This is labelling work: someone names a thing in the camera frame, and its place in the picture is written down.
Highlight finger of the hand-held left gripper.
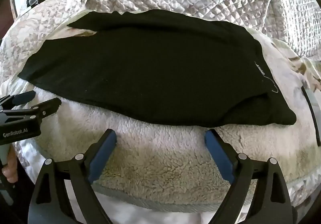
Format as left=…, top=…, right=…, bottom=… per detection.
left=0, top=90, right=37, bottom=107
left=0, top=98, right=62, bottom=125

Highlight cream floral fleece blanket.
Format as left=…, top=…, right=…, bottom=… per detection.
left=15, top=11, right=321, bottom=214

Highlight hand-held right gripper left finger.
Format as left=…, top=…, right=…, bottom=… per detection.
left=27, top=129, right=117, bottom=224

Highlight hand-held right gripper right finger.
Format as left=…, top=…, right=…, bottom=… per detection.
left=204, top=129, right=293, bottom=224

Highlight black pants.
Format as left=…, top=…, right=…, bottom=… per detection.
left=17, top=9, right=298, bottom=128

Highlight grey black strap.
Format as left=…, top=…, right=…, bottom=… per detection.
left=301, top=86, right=321, bottom=147

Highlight person's left hand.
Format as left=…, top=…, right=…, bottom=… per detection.
left=1, top=148, right=18, bottom=184

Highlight white bed sheet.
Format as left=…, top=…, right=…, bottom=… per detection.
left=63, top=179, right=251, bottom=224

